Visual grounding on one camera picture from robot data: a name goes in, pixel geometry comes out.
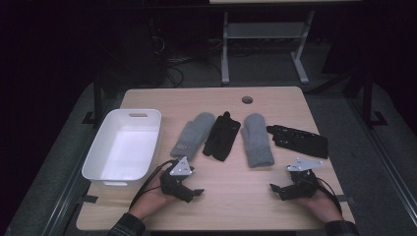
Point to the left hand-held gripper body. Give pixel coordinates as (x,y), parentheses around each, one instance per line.
(175,185)

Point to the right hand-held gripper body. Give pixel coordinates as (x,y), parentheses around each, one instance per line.
(303,187)

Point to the black glove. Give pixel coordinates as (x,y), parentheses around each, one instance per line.
(303,141)
(221,137)

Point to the person's right hand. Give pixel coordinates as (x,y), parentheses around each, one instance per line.
(323,206)

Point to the person's left hand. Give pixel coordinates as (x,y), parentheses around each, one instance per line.
(149,201)

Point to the grey mitten with label patch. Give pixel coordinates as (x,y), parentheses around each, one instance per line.
(194,133)

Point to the white plastic bin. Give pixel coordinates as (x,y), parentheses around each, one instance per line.
(124,149)

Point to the dark metal stand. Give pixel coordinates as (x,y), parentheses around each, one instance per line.
(367,98)
(97,98)

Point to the white metal desk frame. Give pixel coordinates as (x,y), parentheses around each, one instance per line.
(225,49)

